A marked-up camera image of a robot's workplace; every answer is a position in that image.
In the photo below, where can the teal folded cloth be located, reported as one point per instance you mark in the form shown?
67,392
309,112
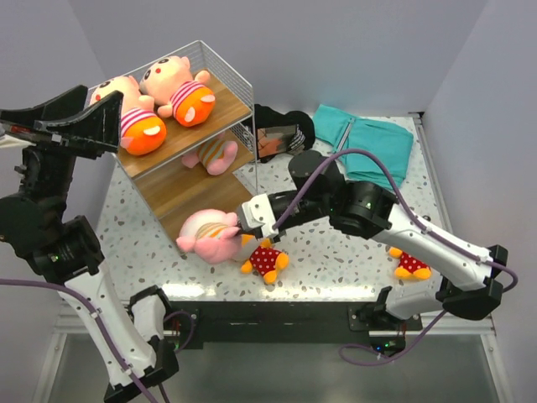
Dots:
389,142

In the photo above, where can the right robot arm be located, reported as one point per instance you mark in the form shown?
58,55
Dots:
467,286

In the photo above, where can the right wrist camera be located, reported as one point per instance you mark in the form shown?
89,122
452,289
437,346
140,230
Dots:
257,216

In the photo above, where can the yellow frog plush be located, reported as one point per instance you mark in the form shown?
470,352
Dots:
260,256
409,267

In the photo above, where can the yellow frog plush right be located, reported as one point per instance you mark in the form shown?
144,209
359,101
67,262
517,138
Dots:
409,267

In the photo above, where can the aluminium frame rail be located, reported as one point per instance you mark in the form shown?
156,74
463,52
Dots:
485,329

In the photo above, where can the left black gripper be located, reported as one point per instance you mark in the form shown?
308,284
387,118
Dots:
92,127

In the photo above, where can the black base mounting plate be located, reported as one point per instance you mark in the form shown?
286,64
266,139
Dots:
288,321

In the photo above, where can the pink frog plush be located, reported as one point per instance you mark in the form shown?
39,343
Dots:
216,155
211,234

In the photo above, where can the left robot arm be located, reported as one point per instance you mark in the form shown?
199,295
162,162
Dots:
66,255

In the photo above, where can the white wire wooden shelf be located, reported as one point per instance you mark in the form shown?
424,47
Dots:
172,191

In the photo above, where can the yellow frog plush centre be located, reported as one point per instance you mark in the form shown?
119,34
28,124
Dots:
260,256

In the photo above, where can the black printed garment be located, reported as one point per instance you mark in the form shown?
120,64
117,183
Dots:
282,133

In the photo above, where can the large black-haired boy plush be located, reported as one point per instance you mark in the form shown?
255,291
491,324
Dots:
178,93

